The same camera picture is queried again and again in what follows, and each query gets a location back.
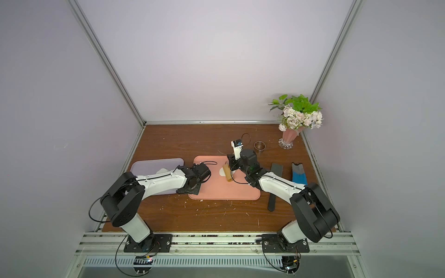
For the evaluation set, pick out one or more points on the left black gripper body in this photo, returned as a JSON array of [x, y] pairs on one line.
[[195, 190]]

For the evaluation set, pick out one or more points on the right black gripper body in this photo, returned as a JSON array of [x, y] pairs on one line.
[[231, 163]]

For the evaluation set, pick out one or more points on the wooden rolling pin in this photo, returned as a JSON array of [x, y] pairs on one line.
[[227, 172]]

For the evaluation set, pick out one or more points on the pink silicone mat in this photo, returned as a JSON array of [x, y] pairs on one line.
[[218, 188]]

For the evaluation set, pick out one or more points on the small dough piece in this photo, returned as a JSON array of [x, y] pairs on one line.
[[222, 172]]

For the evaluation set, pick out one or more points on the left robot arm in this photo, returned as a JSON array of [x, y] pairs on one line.
[[122, 200]]

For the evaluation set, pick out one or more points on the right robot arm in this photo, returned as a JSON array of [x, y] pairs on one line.
[[315, 215]]

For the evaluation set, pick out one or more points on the large dough ball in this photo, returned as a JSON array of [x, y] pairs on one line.
[[163, 170]]

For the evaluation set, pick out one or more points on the pink glass vase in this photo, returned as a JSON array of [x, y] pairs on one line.
[[286, 142]]

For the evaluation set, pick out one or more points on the blue work glove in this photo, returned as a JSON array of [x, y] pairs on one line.
[[298, 174]]

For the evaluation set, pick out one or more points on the purple silicone mat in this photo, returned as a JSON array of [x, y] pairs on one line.
[[153, 165]]

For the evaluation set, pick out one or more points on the artificial flower bouquet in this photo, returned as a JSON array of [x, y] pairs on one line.
[[297, 112]]

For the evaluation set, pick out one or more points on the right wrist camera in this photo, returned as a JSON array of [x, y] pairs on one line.
[[237, 146]]

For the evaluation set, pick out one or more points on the black handled metal scraper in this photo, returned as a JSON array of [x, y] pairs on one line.
[[277, 169]]

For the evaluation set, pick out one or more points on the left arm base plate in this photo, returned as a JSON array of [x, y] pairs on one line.
[[152, 244]]

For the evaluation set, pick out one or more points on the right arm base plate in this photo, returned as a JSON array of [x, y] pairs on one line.
[[274, 243]]

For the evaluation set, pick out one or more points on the aluminium frame rail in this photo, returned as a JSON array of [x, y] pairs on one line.
[[220, 244]]

